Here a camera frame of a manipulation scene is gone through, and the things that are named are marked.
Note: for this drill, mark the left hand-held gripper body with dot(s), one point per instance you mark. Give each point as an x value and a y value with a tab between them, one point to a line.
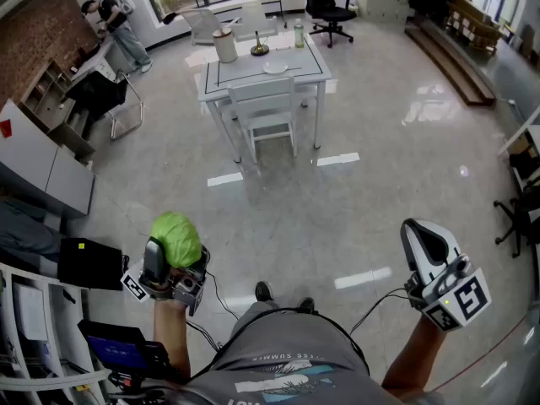
185	289

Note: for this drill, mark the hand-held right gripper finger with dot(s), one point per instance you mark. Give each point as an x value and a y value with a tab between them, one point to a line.
443	230
411	251

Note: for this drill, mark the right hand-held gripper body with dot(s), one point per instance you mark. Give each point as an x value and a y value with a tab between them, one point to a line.
464	298

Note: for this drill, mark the green cabbage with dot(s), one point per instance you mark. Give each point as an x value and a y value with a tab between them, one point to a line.
177	236

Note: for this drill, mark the clear glass bowl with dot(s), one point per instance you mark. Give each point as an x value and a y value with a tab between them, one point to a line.
275	67

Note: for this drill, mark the person's right forearm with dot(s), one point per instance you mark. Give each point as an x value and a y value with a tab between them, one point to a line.
411	352

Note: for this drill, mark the person's left forearm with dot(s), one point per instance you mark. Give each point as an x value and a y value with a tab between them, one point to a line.
173	340

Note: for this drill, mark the black box with yellow sticker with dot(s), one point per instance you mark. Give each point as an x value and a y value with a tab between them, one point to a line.
88	268

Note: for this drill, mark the person's left black shoe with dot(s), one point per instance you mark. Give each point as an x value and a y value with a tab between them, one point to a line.
263	291

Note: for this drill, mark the person's black shoe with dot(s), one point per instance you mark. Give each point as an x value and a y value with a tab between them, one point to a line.
263	291
306	304

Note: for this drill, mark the black swivel chair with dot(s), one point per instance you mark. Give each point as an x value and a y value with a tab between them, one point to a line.
523	217

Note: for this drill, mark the black monitor with blue screen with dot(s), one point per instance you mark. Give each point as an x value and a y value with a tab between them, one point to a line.
118	348

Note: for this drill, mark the person's right black shoe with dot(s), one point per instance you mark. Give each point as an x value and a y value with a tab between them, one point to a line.
306	304

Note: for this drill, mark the white power strip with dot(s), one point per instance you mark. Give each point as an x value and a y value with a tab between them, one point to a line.
90	165

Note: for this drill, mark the person's grey printed shirt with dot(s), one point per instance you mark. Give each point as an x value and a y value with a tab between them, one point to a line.
295	340

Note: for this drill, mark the white shelf unit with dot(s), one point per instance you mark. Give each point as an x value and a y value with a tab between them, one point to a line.
29	273

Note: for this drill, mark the blue-grey cloth bundle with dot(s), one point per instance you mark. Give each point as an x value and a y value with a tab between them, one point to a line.
25	234

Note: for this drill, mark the grey cabinet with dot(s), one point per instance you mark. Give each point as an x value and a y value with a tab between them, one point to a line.
34	163

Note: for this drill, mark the long brown wooden step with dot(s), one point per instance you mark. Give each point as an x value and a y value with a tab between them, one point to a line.
451	61

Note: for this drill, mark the metal chair with black jacket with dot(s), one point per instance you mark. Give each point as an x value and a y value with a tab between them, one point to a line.
97	93

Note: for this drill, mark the wooden cubby shelf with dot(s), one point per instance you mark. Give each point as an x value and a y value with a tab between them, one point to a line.
46	104

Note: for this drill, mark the white table with black lines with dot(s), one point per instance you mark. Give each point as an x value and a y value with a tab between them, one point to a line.
236	72

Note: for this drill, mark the light wooden bench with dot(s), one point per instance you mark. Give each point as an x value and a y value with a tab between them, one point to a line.
474	25

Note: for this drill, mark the white desk with drawers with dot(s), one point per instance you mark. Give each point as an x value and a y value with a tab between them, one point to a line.
99	59

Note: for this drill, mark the table lamp with white shade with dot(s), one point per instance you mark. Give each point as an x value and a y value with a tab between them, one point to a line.
259	50

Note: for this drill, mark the white mesh office chair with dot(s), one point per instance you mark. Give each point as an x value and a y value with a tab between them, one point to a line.
202	21

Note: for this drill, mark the green drink bottle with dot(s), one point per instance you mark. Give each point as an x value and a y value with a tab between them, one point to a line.
299	36

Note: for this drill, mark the black office chair with armrests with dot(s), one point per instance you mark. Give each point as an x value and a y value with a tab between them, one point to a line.
333	13

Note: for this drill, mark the black camera rig mount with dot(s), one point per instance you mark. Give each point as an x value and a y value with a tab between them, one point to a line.
126	384

